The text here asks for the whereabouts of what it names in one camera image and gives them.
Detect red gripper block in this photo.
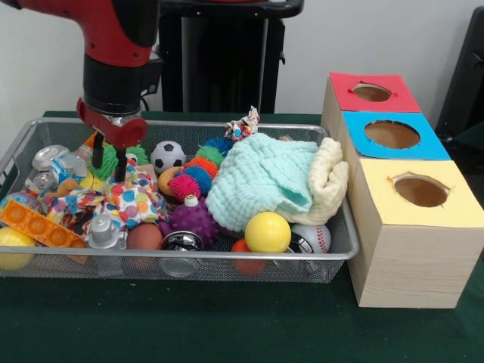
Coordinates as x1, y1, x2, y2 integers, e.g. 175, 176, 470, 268
76, 97, 148, 182

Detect silver toy hydrant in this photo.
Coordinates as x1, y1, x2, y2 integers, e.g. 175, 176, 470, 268
83, 214, 129, 250

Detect green orange blue spiky caterpillar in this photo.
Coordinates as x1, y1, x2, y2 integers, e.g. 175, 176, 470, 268
168, 136, 232, 197

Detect mint green knitted cloth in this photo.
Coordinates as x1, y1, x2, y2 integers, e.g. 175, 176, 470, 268
206, 132, 319, 232

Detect cream knitted cloth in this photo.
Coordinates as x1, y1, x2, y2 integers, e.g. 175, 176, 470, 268
278, 137, 349, 228

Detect wooden box with three holes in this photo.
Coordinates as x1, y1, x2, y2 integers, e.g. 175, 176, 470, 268
320, 71, 484, 309

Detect polka dot cloth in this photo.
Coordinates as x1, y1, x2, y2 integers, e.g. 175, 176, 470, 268
37, 160, 171, 231

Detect small soccer ball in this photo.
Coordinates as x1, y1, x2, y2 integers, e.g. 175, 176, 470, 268
150, 141, 187, 175

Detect long orange plastic block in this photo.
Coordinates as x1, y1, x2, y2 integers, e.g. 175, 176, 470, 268
0, 199, 88, 249

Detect purple spiky ball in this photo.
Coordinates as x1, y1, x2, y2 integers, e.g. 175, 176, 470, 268
160, 196, 224, 249

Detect yellow smooth ball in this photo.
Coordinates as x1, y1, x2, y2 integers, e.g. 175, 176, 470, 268
244, 211, 293, 253

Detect dark green table cloth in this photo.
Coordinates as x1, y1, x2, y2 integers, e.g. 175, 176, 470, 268
0, 110, 484, 363

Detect black panel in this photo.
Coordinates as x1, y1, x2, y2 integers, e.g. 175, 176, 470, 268
434, 5, 484, 133

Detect green stringy puffer ball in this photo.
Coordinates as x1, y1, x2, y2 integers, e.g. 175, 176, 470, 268
89, 143, 149, 181

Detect silver wire mesh bin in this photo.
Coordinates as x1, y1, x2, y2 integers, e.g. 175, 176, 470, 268
0, 116, 360, 283

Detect colourful knotted rope toy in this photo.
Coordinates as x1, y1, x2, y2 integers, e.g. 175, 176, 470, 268
225, 106, 262, 141

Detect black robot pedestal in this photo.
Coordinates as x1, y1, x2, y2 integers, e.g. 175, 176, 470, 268
157, 0, 306, 114

